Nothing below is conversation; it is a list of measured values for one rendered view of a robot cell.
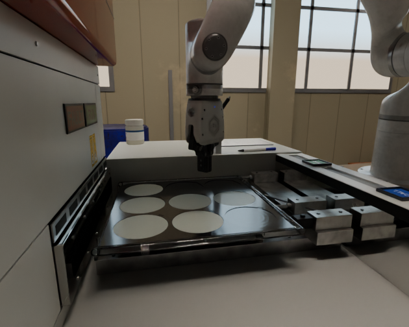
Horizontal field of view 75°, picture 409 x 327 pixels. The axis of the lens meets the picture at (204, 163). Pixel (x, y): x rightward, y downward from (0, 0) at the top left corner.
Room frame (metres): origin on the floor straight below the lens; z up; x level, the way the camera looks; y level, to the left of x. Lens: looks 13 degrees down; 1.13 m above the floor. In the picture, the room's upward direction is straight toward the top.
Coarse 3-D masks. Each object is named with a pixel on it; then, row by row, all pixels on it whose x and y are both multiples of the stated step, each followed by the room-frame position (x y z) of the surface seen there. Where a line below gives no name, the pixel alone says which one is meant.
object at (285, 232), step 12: (300, 228) 0.44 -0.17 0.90; (180, 240) 0.40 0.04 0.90; (192, 240) 0.40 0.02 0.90; (204, 240) 0.41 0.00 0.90; (216, 240) 0.41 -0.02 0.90; (228, 240) 0.41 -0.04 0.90; (240, 240) 0.42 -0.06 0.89; (252, 240) 0.42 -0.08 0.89; (96, 252) 0.37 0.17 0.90; (108, 252) 0.37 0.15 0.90; (120, 252) 0.38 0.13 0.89; (132, 252) 0.38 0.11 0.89
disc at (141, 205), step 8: (128, 200) 0.59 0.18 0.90; (136, 200) 0.59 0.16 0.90; (144, 200) 0.59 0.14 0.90; (152, 200) 0.59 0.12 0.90; (160, 200) 0.59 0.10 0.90; (120, 208) 0.54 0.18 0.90; (128, 208) 0.54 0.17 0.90; (136, 208) 0.54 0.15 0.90; (144, 208) 0.54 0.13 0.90; (152, 208) 0.54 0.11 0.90; (160, 208) 0.54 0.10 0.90
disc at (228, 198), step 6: (222, 192) 0.65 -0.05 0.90; (228, 192) 0.65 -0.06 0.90; (234, 192) 0.65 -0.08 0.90; (240, 192) 0.65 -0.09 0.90; (216, 198) 0.61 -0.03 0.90; (222, 198) 0.61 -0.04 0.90; (228, 198) 0.61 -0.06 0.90; (234, 198) 0.61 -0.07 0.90; (240, 198) 0.61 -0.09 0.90; (246, 198) 0.61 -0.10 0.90; (252, 198) 0.61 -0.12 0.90; (228, 204) 0.57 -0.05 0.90; (234, 204) 0.57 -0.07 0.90; (240, 204) 0.57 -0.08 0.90; (246, 204) 0.57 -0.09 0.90
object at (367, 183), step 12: (288, 156) 0.81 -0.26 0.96; (300, 156) 0.83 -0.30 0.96; (312, 168) 0.66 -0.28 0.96; (324, 168) 0.68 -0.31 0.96; (336, 168) 0.66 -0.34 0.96; (348, 180) 0.55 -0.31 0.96; (360, 180) 0.57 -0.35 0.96; (372, 180) 0.55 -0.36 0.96; (372, 192) 0.48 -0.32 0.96; (408, 204) 0.42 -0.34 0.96
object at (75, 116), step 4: (68, 108) 0.44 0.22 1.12; (72, 108) 0.46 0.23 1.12; (76, 108) 0.49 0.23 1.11; (80, 108) 0.52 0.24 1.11; (68, 112) 0.44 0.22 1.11; (72, 112) 0.46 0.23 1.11; (76, 112) 0.49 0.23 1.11; (80, 112) 0.51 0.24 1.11; (68, 116) 0.44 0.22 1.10; (72, 116) 0.46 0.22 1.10; (76, 116) 0.48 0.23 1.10; (80, 116) 0.51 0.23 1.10; (68, 120) 0.43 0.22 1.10; (72, 120) 0.46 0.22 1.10; (76, 120) 0.48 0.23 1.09; (80, 120) 0.51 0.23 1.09; (68, 124) 0.43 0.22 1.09; (72, 124) 0.45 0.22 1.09; (76, 124) 0.48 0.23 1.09; (80, 124) 0.50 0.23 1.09; (68, 128) 0.43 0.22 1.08; (72, 128) 0.45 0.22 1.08; (76, 128) 0.47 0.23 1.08
